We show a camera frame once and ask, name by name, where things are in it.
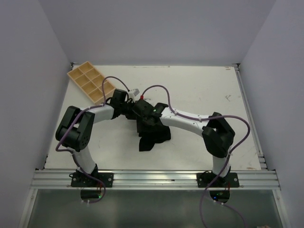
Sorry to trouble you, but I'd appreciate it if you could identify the black underwear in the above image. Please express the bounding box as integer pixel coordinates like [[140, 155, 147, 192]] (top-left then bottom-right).
[[125, 115, 171, 152]]

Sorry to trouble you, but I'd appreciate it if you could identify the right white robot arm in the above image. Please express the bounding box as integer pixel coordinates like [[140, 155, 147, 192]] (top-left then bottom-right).
[[133, 100, 235, 187]]

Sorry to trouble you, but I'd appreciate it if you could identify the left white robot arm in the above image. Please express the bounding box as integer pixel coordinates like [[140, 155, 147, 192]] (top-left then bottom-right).
[[55, 89, 139, 187]]

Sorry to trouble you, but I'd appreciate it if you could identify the wooden compartment tray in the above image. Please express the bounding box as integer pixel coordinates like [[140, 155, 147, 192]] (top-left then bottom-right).
[[67, 61, 116, 105]]

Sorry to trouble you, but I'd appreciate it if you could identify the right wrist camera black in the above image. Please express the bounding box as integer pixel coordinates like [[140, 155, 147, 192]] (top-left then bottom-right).
[[132, 99, 153, 118]]

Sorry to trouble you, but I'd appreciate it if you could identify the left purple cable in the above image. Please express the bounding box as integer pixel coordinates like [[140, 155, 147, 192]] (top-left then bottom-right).
[[56, 76, 130, 204]]

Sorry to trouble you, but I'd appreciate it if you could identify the purple cable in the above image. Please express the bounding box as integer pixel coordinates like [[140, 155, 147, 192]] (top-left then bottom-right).
[[141, 85, 251, 228], [56, 76, 130, 204]]

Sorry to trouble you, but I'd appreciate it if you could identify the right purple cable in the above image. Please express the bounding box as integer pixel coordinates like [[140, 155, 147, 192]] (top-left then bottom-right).
[[141, 85, 251, 228]]

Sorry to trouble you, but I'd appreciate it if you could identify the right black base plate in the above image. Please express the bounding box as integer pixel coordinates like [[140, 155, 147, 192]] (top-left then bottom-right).
[[196, 172, 239, 189]]

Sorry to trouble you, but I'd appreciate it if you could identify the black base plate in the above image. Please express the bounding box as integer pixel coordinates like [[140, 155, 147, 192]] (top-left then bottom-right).
[[69, 172, 114, 188], [196, 172, 239, 189]]

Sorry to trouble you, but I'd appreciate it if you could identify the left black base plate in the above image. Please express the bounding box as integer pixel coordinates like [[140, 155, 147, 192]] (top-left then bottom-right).
[[69, 172, 114, 188]]

